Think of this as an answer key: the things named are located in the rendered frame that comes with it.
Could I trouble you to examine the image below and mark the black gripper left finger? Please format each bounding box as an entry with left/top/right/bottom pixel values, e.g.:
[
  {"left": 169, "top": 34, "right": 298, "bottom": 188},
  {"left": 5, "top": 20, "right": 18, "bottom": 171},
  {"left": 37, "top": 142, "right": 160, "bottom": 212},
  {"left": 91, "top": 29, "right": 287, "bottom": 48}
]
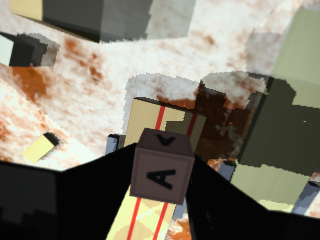
[{"left": 0, "top": 142, "right": 137, "bottom": 240}]

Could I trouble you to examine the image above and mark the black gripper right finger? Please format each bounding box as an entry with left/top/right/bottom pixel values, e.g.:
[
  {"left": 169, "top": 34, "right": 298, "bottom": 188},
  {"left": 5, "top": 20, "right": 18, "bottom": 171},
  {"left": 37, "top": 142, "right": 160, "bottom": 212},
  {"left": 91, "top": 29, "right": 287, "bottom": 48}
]
[{"left": 185, "top": 154, "right": 320, "bottom": 240}]

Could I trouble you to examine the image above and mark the tan rectangular block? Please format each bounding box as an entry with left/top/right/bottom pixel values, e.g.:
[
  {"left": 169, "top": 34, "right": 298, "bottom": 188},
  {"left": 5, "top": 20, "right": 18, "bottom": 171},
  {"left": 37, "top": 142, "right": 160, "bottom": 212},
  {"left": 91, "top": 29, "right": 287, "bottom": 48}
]
[{"left": 21, "top": 132, "right": 59, "bottom": 164}]

